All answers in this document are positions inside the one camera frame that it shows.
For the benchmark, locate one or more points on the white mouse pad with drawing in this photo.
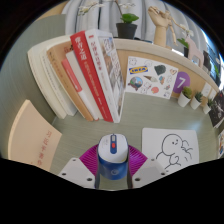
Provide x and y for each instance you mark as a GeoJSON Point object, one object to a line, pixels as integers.
{"type": "Point", "coordinates": [153, 140]}

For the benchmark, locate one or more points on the white photo-cover book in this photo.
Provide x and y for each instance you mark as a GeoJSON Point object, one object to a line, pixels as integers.
{"type": "Point", "coordinates": [108, 66]}

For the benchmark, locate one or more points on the white orchid plant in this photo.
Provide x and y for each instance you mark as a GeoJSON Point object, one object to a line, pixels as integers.
{"type": "Point", "coordinates": [183, 42]}

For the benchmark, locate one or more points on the black wooden horse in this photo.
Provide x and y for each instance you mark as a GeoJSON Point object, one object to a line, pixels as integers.
{"type": "Point", "coordinates": [207, 60]}

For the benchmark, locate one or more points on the white sticker sheet card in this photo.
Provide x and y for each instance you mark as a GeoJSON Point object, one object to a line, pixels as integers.
{"type": "Point", "coordinates": [150, 76]}

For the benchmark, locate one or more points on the wooden artist mannequin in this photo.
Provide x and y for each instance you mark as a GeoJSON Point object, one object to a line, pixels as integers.
{"type": "Point", "coordinates": [173, 31]}

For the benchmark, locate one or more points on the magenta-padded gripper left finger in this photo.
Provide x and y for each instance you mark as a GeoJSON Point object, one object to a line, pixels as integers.
{"type": "Point", "coordinates": [75, 171]}

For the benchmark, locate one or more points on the tan brown book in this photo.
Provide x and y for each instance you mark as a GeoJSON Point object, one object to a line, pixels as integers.
{"type": "Point", "coordinates": [65, 80]}

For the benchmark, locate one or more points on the white wall socket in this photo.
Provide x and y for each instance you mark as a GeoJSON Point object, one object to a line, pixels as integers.
{"type": "Point", "coordinates": [206, 90]}

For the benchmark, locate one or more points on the wooden hand model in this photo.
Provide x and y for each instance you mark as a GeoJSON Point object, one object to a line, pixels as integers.
{"type": "Point", "coordinates": [160, 28]}

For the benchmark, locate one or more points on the pink wooden horse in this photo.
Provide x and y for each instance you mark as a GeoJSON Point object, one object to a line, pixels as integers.
{"type": "Point", "coordinates": [193, 50]}

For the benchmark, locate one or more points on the dark-framed glass window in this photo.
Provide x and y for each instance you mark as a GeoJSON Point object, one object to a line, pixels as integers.
{"type": "Point", "coordinates": [215, 50]}

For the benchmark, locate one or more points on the white book with red band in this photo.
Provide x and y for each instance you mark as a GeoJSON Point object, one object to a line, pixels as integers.
{"type": "Point", "coordinates": [83, 90]}

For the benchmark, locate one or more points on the beige thin book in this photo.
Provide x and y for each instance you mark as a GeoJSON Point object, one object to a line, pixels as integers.
{"type": "Point", "coordinates": [31, 136]}

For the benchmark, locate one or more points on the blue and white computer mouse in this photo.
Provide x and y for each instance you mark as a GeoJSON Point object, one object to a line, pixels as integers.
{"type": "Point", "coordinates": [112, 163]}

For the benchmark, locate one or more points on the thick white book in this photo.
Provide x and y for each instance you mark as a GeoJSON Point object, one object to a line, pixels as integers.
{"type": "Point", "coordinates": [46, 76]}

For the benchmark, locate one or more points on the round purple number sign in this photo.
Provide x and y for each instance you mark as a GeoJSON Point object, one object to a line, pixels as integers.
{"type": "Point", "coordinates": [181, 82]}

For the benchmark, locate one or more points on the small succulent in white pot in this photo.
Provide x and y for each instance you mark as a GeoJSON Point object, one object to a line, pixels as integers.
{"type": "Point", "coordinates": [183, 99]}
{"type": "Point", "coordinates": [195, 102]}
{"type": "Point", "coordinates": [206, 108]}

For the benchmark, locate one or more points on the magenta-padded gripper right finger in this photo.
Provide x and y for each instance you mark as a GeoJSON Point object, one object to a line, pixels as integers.
{"type": "Point", "coordinates": [150, 171]}

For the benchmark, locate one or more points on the grey white curtain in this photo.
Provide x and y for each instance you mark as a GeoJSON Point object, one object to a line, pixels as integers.
{"type": "Point", "coordinates": [103, 15]}

